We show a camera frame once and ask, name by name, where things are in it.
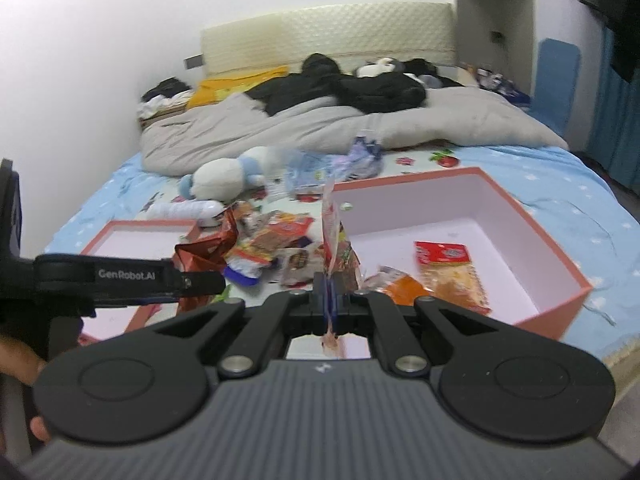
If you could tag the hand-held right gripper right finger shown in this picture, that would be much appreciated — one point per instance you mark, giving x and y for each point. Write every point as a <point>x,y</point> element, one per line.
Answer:
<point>337,300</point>

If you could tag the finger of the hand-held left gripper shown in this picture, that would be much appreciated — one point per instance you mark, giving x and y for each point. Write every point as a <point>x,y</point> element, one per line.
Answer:
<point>202,284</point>

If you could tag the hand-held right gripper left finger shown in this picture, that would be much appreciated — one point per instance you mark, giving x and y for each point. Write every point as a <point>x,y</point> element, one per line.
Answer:
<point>322,300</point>

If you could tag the red brown foil snack packet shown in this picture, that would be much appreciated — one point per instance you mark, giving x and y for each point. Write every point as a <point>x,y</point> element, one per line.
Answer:
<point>200,250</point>

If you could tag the blue white snack packet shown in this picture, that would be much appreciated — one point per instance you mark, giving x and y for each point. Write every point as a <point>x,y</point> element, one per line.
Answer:
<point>245,267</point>

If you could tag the clear red printed snack packet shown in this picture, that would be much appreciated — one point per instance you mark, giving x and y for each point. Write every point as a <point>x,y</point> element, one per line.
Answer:
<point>334,240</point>

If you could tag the plain orange snack packet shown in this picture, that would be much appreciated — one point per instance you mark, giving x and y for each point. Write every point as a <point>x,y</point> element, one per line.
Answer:
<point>400,287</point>

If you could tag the orange snack packet red label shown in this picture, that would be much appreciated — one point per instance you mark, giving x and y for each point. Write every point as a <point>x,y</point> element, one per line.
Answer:
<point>450,275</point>

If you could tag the orange box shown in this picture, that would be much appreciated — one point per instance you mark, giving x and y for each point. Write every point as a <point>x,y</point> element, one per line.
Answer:
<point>470,200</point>

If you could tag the person's left hand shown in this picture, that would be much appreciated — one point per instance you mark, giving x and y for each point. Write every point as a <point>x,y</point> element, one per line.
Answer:
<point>20,357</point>

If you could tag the brown label snack packet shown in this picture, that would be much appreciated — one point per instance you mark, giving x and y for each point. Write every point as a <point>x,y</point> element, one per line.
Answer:
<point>300,262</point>

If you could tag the flat orange red snack packet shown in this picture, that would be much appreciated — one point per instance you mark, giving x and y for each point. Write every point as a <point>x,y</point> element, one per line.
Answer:
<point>280,235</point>

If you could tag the white plastic bottle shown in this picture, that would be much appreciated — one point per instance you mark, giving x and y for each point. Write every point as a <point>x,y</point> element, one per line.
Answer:
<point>180,209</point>

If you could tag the orange brown snack packet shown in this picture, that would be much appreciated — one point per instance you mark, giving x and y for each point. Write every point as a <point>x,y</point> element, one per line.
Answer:
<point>240,215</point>

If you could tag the orange box lid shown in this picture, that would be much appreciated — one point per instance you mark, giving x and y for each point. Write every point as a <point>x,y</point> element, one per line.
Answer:
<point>130,235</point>

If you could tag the white blue plush toy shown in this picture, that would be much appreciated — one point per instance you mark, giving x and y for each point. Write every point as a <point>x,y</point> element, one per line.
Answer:
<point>225,177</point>

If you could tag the blue patterned plastic bag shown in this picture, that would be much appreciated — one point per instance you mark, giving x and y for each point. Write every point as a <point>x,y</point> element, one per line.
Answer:
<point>307,175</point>

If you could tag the purple patterned plastic bag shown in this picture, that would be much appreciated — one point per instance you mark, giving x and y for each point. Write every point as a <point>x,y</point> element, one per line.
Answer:
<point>365,157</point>

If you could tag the grey duvet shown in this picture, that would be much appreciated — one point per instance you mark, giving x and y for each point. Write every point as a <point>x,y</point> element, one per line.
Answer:
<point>310,120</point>

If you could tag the dark and white clothes heap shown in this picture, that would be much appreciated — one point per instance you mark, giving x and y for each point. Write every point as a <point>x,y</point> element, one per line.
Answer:
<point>162,95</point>

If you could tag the yellow cloth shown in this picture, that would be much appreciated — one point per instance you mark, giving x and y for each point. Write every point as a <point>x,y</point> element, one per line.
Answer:
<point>225,87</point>

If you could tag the black clothing pile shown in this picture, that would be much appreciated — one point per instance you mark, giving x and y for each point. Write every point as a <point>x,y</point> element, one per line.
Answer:
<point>350,87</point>

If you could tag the black white plush toy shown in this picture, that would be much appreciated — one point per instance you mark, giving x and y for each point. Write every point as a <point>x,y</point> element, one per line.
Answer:
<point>380,67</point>

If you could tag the bedside clutter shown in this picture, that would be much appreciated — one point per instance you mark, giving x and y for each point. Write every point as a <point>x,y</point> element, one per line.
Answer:
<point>492,82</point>

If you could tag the cream padded headboard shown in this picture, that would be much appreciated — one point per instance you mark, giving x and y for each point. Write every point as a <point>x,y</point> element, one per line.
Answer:
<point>325,32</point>

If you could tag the blue chair back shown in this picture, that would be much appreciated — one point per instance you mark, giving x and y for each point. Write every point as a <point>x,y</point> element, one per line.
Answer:
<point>555,85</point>

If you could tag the blue curtain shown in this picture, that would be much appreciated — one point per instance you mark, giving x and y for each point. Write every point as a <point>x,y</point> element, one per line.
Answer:
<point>615,125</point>

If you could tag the dark hanging cloth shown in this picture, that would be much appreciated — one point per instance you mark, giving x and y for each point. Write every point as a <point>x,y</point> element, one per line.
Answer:
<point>615,10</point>

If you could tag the grey wall socket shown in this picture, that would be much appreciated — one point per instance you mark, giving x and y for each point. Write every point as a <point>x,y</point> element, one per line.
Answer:
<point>193,61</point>

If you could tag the dark wall socket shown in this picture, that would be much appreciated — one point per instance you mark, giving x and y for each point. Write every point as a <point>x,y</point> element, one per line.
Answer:
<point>496,37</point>

